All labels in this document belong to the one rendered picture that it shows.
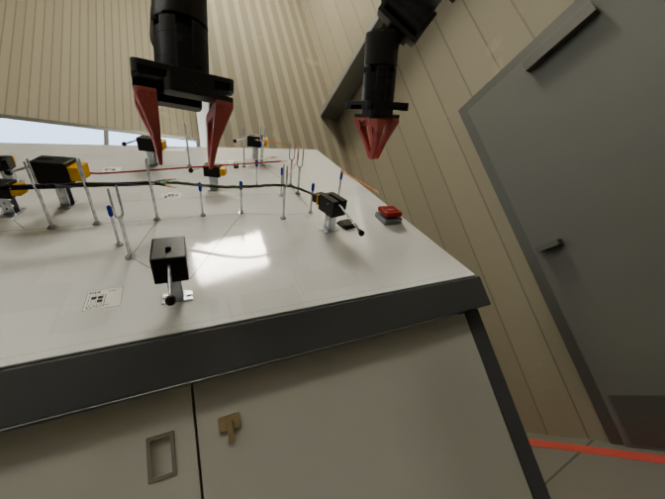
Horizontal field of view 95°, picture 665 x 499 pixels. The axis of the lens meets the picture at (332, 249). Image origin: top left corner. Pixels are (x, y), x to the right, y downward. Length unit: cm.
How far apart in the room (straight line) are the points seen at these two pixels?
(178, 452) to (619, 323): 194
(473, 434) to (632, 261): 147
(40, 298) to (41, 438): 20
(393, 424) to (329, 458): 13
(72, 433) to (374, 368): 44
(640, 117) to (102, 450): 216
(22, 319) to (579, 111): 223
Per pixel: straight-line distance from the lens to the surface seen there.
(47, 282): 68
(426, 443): 66
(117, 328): 55
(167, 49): 43
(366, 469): 61
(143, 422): 55
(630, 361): 212
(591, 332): 213
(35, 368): 54
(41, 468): 58
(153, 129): 40
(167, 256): 50
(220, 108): 41
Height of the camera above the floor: 80
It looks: 17 degrees up
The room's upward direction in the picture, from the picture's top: 14 degrees counter-clockwise
